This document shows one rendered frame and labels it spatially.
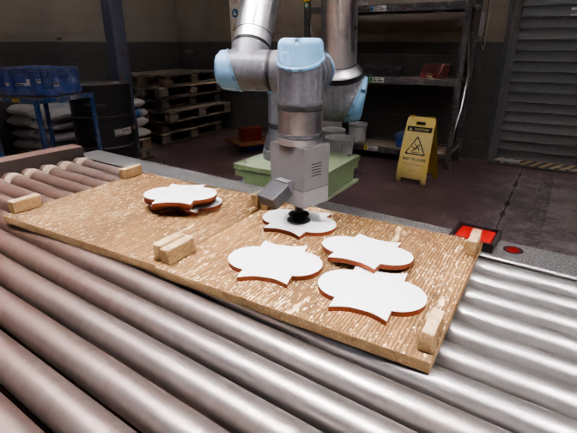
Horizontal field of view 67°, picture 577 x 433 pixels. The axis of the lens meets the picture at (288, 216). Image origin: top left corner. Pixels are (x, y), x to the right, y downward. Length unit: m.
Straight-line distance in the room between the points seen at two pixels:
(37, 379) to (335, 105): 0.87
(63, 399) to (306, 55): 0.55
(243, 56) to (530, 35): 4.53
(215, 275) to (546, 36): 4.80
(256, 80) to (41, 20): 5.35
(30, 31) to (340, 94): 5.15
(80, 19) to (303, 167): 5.76
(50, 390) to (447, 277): 0.51
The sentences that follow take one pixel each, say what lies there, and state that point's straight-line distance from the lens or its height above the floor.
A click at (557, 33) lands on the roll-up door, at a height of 1.32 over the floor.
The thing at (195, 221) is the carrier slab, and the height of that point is 0.94.
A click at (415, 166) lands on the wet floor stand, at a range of 4.25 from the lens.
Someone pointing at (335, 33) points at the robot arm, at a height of 1.27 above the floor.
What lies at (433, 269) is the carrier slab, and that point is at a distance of 0.68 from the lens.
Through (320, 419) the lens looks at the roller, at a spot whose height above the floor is 0.91.
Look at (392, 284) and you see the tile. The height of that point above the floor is 0.94.
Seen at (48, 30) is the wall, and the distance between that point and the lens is 6.13.
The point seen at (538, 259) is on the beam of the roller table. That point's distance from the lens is 0.83.
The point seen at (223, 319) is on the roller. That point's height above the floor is 0.92.
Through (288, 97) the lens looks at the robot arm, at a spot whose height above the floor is 1.17.
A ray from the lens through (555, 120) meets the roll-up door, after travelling 5.25.
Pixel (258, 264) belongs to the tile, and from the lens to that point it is 0.65.
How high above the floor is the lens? 1.25
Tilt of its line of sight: 22 degrees down
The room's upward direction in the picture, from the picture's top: straight up
